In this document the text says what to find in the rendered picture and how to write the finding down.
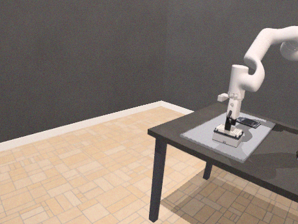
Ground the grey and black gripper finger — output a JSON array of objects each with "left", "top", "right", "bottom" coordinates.
[
  {"left": 231, "top": 118, "right": 237, "bottom": 126},
  {"left": 224, "top": 110, "right": 233, "bottom": 131}
]

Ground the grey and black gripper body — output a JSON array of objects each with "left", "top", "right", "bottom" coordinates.
[{"left": 226, "top": 98, "right": 243, "bottom": 120}]

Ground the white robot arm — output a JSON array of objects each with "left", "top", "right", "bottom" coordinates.
[{"left": 217, "top": 26, "right": 298, "bottom": 102}]

